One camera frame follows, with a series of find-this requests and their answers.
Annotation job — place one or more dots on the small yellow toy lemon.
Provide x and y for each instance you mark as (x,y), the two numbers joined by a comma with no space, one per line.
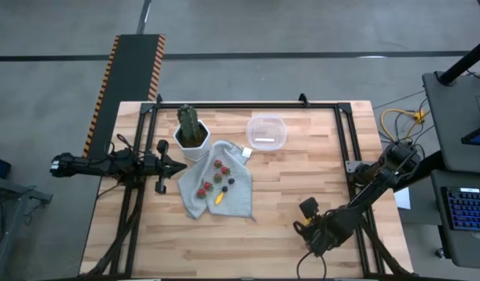
(219,198)

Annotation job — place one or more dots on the white paper sheet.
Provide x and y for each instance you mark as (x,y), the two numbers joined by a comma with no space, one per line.
(402,199)

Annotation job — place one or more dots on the white hexagonal plant pot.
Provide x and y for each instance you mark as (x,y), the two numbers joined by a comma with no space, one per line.
(194,153)

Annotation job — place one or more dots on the red toy strawberry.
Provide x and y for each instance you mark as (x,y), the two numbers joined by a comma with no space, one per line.
(217,178)
(225,170)
(201,193)
(218,163)
(208,186)

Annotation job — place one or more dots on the grey desk top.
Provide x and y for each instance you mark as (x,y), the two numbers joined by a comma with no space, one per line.
(454,125)

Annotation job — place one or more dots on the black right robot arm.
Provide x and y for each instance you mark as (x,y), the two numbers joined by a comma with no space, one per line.
(372,187)

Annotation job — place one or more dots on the clear plastic tupperware container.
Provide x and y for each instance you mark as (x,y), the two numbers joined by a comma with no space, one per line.
(259,125)

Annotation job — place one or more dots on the grey waffle dish cloth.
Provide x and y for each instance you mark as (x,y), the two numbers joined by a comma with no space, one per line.
(239,195)

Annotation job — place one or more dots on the grey keyboard shelf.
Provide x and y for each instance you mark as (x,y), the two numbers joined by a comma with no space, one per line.
(438,218)

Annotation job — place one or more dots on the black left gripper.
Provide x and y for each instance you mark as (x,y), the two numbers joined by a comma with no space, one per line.
(161,185)

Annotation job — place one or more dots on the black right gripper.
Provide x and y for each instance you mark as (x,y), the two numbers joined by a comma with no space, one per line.
(319,234)

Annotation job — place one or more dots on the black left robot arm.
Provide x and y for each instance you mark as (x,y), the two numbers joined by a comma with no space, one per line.
(87,166)

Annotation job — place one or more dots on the grey metal stand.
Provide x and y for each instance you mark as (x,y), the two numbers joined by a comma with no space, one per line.
(13,191)

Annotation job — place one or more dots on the black aluminium table frame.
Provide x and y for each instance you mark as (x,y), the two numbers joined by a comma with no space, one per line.
(243,105)

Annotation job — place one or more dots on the backlit computer keyboard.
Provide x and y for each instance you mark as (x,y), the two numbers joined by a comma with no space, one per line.
(470,210)

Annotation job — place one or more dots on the green cactus plant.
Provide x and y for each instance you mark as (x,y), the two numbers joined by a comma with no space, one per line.
(188,121)

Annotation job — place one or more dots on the black tablet blue screen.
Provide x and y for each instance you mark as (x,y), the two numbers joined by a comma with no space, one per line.
(479,137)

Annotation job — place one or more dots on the black slanted pole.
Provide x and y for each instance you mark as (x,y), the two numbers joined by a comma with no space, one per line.
(427,168)
(462,62)

